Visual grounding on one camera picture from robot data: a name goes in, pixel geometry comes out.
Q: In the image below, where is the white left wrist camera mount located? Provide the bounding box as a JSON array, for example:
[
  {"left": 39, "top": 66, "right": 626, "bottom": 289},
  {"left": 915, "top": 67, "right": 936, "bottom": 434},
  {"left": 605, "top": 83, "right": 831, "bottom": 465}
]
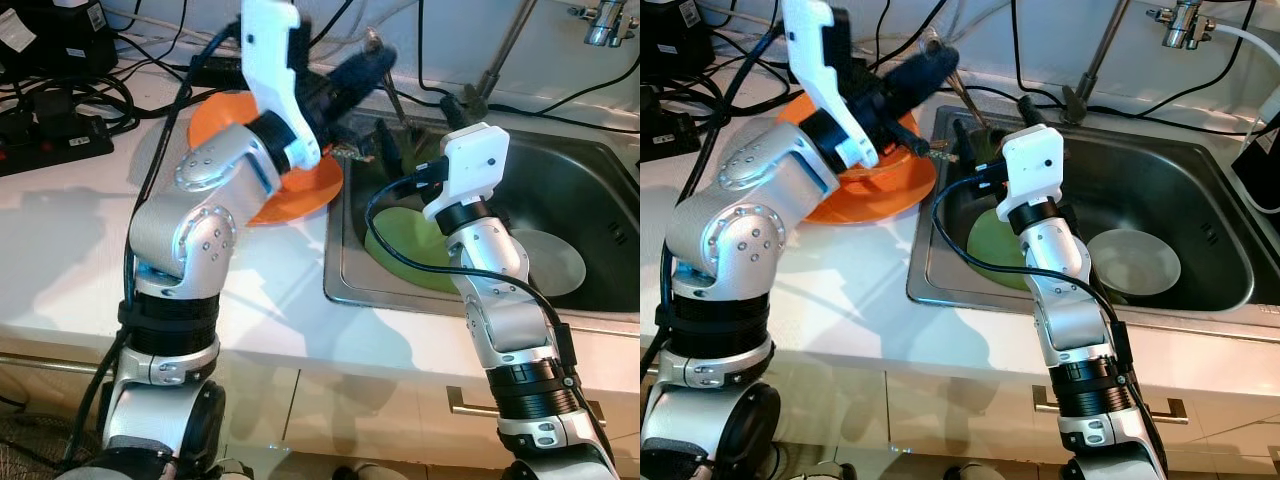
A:
[
  {"left": 240, "top": 0, "right": 324, "bottom": 172},
  {"left": 782, "top": 0, "right": 881, "bottom": 169}
]

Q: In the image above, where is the white hose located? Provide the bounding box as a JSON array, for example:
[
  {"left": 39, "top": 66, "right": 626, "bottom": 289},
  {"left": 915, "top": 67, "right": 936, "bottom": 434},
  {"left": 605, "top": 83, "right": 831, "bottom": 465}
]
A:
[{"left": 1213, "top": 22, "right": 1280, "bottom": 141}]

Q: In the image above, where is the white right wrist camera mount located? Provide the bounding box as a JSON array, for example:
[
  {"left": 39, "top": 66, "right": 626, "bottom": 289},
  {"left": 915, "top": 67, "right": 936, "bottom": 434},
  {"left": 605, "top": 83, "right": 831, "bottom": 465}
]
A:
[
  {"left": 424, "top": 122, "right": 512, "bottom": 223},
  {"left": 996, "top": 124, "right": 1065, "bottom": 223}
]

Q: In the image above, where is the black power strip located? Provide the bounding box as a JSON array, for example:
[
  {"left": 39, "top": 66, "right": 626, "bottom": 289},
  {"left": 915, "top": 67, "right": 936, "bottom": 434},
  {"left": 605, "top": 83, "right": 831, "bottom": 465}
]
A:
[
  {"left": 640, "top": 108, "right": 701, "bottom": 166},
  {"left": 0, "top": 108, "right": 114, "bottom": 178}
]

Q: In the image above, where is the white bowl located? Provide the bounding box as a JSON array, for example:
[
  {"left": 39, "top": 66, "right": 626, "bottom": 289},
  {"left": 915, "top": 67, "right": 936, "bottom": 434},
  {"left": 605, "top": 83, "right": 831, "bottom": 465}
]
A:
[
  {"left": 1085, "top": 228, "right": 1183, "bottom": 299},
  {"left": 508, "top": 228, "right": 589, "bottom": 299}
]

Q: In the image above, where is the cream kitchen cabinet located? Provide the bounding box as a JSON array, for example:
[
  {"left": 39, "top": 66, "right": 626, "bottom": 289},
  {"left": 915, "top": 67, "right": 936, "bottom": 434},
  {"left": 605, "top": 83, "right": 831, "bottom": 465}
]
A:
[
  {"left": 640, "top": 330, "right": 1280, "bottom": 480},
  {"left": 0, "top": 330, "right": 641, "bottom": 480}
]

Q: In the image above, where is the black plastic device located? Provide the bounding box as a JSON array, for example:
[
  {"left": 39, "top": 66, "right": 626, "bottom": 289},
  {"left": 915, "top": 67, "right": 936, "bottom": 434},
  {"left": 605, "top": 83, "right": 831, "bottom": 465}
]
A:
[{"left": 1230, "top": 95, "right": 1280, "bottom": 216}]

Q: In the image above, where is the grey wire mesh basket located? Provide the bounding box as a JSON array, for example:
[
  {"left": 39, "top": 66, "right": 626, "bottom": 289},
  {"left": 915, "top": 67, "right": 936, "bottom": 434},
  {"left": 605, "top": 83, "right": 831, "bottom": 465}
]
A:
[{"left": 0, "top": 408, "right": 101, "bottom": 471}]

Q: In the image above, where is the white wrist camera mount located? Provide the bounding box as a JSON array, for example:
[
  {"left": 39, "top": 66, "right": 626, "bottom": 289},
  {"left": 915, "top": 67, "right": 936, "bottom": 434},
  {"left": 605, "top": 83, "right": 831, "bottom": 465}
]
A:
[
  {"left": 996, "top": 124, "right": 1065, "bottom": 223},
  {"left": 240, "top": 0, "right": 324, "bottom": 172},
  {"left": 424, "top": 122, "right": 512, "bottom": 223},
  {"left": 782, "top": 0, "right": 881, "bottom": 169}
]

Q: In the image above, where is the orange plate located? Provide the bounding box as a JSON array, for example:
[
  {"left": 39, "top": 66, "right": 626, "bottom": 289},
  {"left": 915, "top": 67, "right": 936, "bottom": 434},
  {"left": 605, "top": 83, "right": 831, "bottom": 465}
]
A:
[
  {"left": 240, "top": 148, "right": 347, "bottom": 227},
  {"left": 835, "top": 140, "right": 939, "bottom": 227}
]

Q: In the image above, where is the orange bowl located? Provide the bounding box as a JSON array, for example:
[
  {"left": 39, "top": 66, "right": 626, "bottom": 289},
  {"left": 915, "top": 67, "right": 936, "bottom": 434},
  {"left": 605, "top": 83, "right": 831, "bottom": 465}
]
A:
[
  {"left": 778, "top": 92, "right": 813, "bottom": 136},
  {"left": 188, "top": 92, "right": 263, "bottom": 143}
]

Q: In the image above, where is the silver drawer handle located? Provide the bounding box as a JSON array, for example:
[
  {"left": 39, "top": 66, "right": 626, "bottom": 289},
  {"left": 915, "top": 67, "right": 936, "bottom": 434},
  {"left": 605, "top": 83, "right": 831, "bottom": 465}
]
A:
[
  {"left": 446, "top": 386, "right": 608, "bottom": 428},
  {"left": 1033, "top": 385, "right": 1188, "bottom": 426},
  {"left": 0, "top": 352, "right": 121, "bottom": 379}
]

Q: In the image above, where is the chrome faucet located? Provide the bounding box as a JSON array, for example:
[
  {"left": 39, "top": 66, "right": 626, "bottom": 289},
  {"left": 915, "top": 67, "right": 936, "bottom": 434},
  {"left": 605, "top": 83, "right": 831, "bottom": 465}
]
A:
[
  {"left": 1148, "top": 0, "right": 1216, "bottom": 49},
  {"left": 568, "top": 0, "right": 633, "bottom": 49}
]

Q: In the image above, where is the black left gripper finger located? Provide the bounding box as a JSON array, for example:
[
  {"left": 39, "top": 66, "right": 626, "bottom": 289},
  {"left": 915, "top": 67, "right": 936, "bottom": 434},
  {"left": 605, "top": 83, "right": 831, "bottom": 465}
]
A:
[
  {"left": 322, "top": 43, "right": 399, "bottom": 109},
  {"left": 880, "top": 43, "right": 961, "bottom": 111},
  {"left": 335, "top": 108, "right": 389, "bottom": 163},
  {"left": 885, "top": 108, "right": 949, "bottom": 163}
]

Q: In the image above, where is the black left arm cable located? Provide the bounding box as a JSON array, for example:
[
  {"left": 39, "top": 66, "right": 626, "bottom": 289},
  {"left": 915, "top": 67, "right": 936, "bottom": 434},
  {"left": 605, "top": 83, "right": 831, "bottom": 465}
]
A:
[
  {"left": 60, "top": 20, "right": 246, "bottom": 471},
  {"left": 640, "top": 20, "right": 791, "bottom": 471}
]

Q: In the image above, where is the stainless steel sink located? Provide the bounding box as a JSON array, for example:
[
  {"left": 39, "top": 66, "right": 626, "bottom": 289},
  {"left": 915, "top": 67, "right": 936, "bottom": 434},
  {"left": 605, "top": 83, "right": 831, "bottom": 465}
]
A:
[
  {"left": 322, "top": 105, "right": 641, "bottom": 314},
  {"left": 906, "top": 105, "right": 1263, "bottom": 313}
]

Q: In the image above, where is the grey metal stand rod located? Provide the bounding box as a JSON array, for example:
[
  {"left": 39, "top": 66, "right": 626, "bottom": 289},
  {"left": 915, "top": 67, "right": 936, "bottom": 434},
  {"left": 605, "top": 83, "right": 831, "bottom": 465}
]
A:
[
  {"left": 470, "top": 0, "right": 543, "bottom": 121},
  {"left": 1060, "top": 0, "right": 1133, "bottom": 126}
]

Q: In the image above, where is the green plate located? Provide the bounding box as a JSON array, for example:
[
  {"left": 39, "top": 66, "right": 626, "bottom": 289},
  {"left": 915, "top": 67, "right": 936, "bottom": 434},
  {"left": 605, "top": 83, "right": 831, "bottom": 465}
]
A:
[
  {"left": 965, "top": 208, "right": 1036, "bottom": 293},
  {"left": 363, "top": 205, "right": 471, "bottom": 295}
]

